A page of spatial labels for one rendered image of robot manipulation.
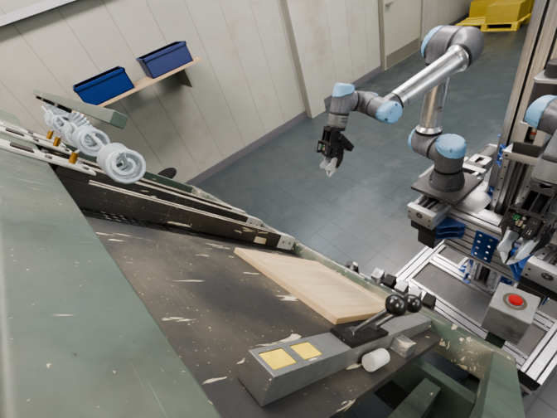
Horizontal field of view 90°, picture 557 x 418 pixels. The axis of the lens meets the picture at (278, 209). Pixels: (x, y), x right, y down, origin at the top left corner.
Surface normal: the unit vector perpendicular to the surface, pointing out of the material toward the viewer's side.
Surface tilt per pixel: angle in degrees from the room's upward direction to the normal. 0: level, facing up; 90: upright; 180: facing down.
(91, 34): 90
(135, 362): 55
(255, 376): 35
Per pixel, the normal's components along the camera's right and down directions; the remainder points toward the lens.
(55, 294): 0.39, -0.92
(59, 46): 0.55, 0.42
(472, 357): -0.61, -0.23
